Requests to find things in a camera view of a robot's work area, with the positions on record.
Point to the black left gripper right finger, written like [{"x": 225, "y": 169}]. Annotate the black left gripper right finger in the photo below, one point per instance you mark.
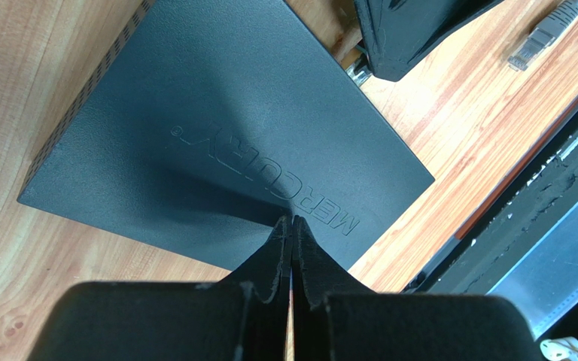
[{"x": 336, "y": 317}]

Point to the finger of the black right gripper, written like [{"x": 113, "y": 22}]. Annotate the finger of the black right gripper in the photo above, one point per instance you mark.
[{"x": 399, "y": 34}]

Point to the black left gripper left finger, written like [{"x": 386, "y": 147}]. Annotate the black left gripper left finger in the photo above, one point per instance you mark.
[{"x": 241, "y": 317}]

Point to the black Mercury network switch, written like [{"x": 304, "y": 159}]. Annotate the black Mercury network switch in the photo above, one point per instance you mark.
[{"x": 209, "y": 120}]

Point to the aluminium front rail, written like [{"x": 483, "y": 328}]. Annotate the aluminium front rail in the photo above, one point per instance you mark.
[{"x": 543, "y": 285}]

